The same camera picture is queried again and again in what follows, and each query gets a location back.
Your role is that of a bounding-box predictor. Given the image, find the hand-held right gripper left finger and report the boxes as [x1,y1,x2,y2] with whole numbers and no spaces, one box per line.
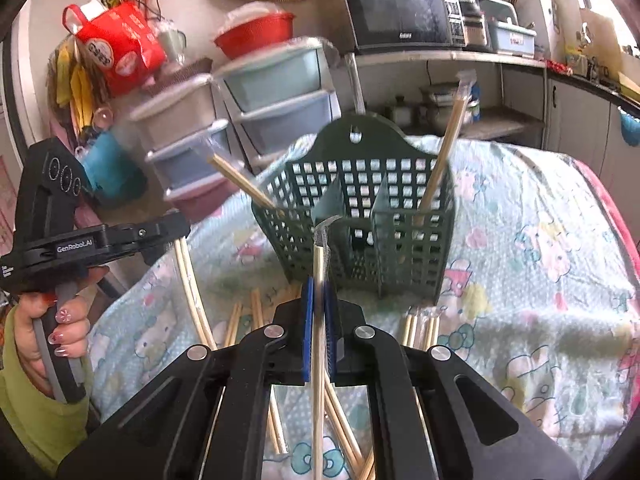
[57,276,321,480]

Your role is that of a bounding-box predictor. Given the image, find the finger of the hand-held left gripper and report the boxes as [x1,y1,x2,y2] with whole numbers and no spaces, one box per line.
[102,211,193,267]

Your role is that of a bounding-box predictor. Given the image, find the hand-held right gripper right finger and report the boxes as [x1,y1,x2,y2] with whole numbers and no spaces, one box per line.
[322,282,581,480]

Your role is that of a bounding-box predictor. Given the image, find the green plastic utensil basket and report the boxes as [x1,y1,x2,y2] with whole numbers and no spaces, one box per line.
[251,112,457,306]

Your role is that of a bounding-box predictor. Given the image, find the person's left forearm green sleeve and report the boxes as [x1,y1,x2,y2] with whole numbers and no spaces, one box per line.
[0,305,93,478]

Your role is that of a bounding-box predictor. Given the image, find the person's left hand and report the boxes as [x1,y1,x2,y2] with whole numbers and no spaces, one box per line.
[2,266,111,403]

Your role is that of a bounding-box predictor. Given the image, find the blue plastic bag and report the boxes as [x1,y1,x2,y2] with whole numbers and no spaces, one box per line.
[80,130,147,206]

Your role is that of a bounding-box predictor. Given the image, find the white plastic drawer tower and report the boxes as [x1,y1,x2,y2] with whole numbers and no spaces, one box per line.
[130,72,247,222]

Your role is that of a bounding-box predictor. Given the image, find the yellow hanging gloves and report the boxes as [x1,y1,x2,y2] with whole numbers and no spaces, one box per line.
[50,45,97,127]

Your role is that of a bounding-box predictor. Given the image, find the brown wicker basket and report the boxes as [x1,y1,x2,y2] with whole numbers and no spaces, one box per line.
[145,57,213,93]

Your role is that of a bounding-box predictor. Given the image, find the red shopping bag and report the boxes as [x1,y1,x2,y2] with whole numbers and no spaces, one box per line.
[62,2,168,98]

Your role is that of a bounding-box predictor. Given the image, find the floral printed bedsheet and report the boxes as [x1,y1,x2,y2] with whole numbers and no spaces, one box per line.
[92,135,633,480]

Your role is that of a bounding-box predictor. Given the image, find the metal cup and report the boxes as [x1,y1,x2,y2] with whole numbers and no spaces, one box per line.
[157,27,187,63]

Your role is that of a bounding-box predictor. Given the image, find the red plastic basin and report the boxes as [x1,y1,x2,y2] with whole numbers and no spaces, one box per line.
[214,12,296,61]

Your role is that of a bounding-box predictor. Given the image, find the small cooking pot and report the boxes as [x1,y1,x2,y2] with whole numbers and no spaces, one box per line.
[384,95,417,122]

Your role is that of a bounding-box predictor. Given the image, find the clear plastic basin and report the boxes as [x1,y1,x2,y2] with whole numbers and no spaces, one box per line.
[222,1,293,26]

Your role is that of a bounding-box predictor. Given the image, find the stacked steel basins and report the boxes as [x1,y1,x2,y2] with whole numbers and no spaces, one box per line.
[420,82,482,132]

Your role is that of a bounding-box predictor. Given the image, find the white kitchen shelf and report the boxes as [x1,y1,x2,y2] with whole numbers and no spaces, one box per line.
[345,50,549,152]

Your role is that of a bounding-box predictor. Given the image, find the pink blanket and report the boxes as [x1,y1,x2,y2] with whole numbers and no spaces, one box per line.
[542,145,640,480]

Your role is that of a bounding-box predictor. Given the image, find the white kitchen cabinet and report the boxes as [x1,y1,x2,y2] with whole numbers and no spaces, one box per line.
[547,67,640,201]

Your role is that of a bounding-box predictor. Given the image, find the black microwave oven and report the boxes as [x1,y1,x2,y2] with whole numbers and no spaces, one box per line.
[341,0,463,56]

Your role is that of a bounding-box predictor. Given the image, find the blue plastic dish box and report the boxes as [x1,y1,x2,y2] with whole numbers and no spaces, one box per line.
[487,17,538,58]

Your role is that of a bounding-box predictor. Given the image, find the black blender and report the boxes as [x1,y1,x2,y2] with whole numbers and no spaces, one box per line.
[457,0,494,52]

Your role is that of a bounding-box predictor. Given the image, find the blue hanging pouch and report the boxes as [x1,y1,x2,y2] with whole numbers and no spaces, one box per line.
[619,107,640,148]

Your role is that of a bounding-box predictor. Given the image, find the white dish rack cover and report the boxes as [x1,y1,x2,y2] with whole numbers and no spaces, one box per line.
[480,0,521,25]

